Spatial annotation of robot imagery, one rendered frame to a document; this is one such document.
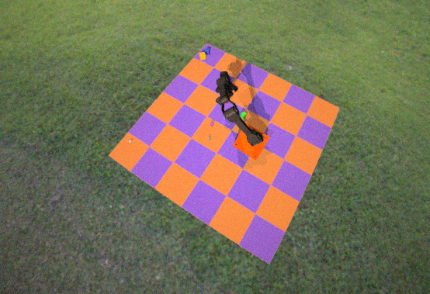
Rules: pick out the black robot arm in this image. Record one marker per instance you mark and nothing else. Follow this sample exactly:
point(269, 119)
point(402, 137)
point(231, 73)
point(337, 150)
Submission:
point(232, 114)

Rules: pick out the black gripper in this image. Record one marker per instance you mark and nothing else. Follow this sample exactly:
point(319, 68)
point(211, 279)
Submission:
point(230, 93)

